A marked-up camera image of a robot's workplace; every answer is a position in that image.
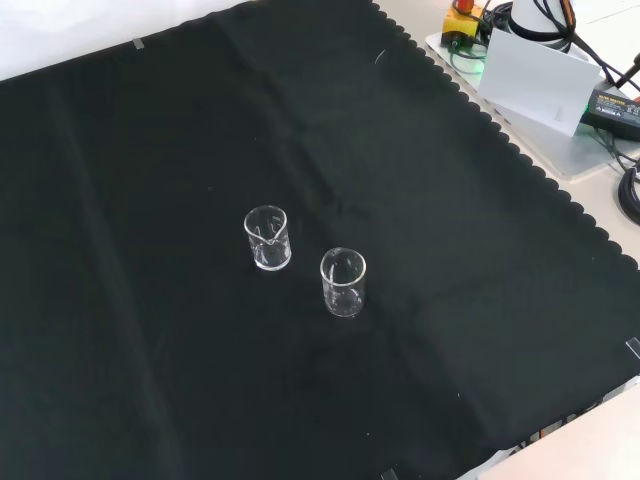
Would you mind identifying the clear glass beaker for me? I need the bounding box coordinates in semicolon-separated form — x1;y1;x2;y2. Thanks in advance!
319;246;368;319
243;204;293;273

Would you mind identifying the black scalloped-edge cloth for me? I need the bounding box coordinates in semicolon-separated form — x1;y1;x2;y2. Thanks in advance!
0;0;640;480

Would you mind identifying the yellow stop button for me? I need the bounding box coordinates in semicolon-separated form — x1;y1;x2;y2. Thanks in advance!
443;0;485;39

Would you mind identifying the pale white board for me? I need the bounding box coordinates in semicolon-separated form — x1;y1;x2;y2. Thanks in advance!
477;26;604;138

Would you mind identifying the black power adapter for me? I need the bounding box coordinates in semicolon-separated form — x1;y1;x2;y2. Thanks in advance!
578;86;640;133

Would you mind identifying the thick black cable coil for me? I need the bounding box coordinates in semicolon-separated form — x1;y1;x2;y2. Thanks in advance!
616;164;640;225

